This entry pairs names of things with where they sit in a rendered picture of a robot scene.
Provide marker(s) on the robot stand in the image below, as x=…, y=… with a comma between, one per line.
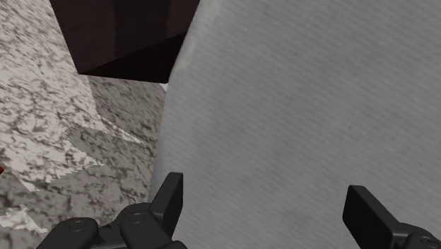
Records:
x=117, y=38

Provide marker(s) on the grey fabric furniture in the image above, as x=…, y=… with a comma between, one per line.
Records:
x=293, y=120

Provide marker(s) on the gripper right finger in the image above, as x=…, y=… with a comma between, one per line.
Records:
x=368, y=217

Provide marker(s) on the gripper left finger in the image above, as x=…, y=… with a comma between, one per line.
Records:
x=165, y=207

